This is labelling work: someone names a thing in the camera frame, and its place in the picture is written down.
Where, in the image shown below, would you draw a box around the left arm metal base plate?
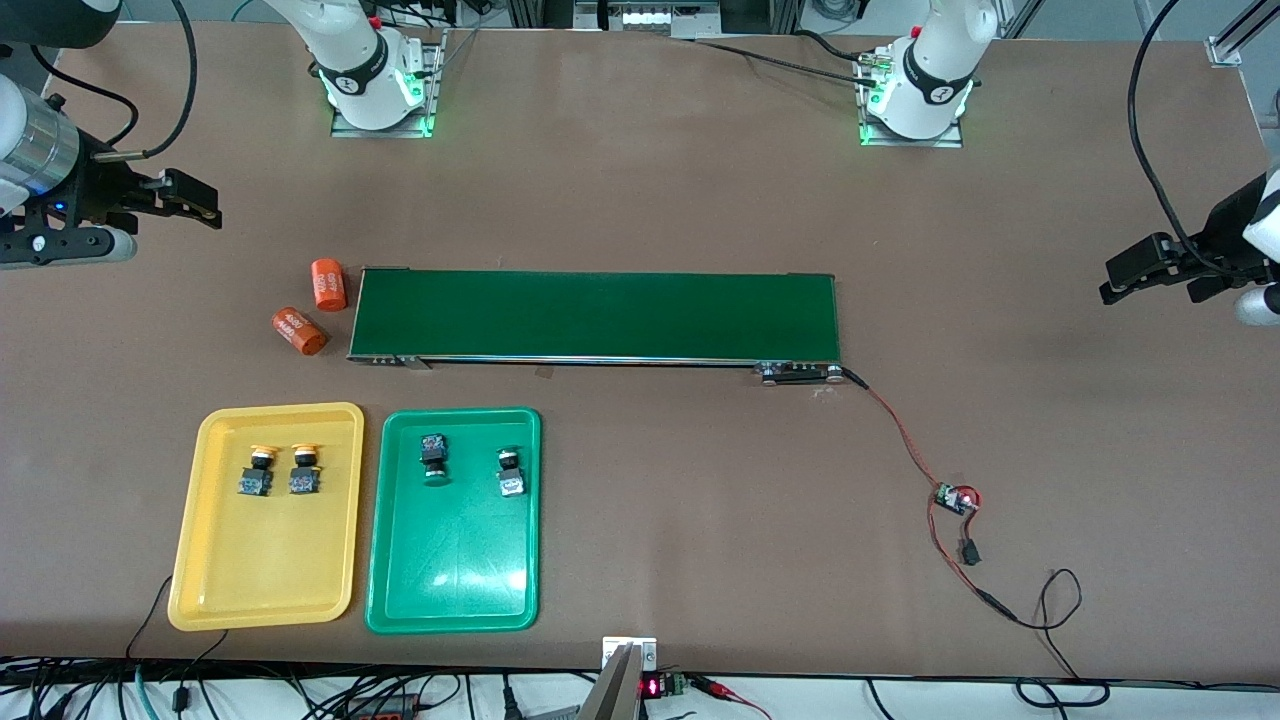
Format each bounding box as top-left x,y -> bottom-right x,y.
857,50 -> 965,149

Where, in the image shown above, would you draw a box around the orange power strip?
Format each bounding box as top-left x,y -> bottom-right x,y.
345,692 -> 421,720

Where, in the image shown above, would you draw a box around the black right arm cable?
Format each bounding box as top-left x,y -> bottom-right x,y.
30,0 -> 198,163

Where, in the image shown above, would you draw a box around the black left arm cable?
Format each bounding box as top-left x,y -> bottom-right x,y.
1127,0 -> 1246,276

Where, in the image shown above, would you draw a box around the yellow plastic tray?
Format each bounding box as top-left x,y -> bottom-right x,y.
167,402 -> 365,633

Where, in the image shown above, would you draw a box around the red and black cable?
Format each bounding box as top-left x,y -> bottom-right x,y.
842,367 -> 1111,707

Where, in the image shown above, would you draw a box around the green conveyor belt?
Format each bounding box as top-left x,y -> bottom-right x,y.
347,267 -> 844,387

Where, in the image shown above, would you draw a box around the yellow push button switch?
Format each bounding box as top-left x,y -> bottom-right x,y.
288,444 -> 324,496
236,445 -> 282,498

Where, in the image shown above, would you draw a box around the orange cylinder printed 4680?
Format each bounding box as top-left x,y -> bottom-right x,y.
270,306 -> 329,359
311,258 -> 349,313

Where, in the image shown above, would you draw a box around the aluminium frame corner bracket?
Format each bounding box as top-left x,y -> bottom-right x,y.
1205,0 -> 1280,69

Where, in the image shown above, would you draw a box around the grey camera stand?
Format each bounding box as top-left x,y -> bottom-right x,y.
575,644 -> 641,720

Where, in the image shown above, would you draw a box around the white device with lights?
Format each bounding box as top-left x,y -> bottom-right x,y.
598,0 -> 693,33

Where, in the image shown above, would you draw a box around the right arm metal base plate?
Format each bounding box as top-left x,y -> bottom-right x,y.
330,28 -> 446,139

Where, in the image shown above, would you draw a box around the green plastic tray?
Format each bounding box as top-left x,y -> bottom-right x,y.
365,407 -> 542,635

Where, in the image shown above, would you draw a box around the thin black cable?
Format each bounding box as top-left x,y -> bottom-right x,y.
124,575 -> 231,663

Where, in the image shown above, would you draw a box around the small metal table bracket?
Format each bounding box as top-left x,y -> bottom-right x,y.
602,637 -> 658,671

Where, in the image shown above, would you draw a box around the black cable across table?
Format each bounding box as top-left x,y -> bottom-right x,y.
690,28 -> 881,91

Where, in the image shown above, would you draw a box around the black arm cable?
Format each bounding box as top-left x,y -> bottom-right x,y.
30,0 -> 198,163
1127,0 -> 1246,276

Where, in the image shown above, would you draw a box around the red clip leads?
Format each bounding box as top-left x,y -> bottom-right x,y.
690,675 -> 773,720

